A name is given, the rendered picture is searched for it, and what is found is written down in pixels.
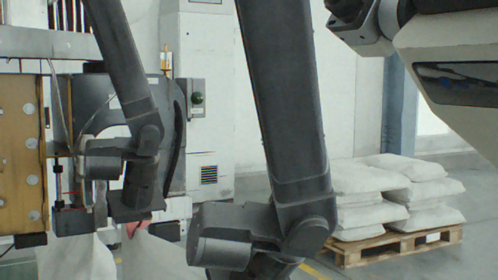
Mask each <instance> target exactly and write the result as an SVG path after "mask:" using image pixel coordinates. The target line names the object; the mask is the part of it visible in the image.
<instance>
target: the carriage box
mask: <svg viewBox="0 0 498 280"><path fill-rule="evenodd" d="M0 107H1V108H2V116H0V122H1V149H2V155H3V156H4V157H5V158H6V165H4V173H1V174H0V237H1V236H13V235H20V234H26V233H36V232H39V231H45V230H46V231H49V230H50V221H49V204H48V188H47V159H46V158H45V156H46V138H45V122H44V89H43V77H42V74H41V73H0Z"/></svg>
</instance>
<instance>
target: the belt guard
mask: <svg viewBox="0 0 498 280"><path fill-rule="evenodd" d="M8 57H10V58H12V59H41V60H47V59H51V60H59V59H61V60H69V59H70V60H82V61H104V60H103V58H102V55H101V51H100V50H99V48H98V45H97V43H96V39H95V37H94V35H93V34H89V33H82V32H73V31H65V30H48V29H40V28H32V27H17V26H16V25H7V24H0V59H7V58H8Z"/></svg>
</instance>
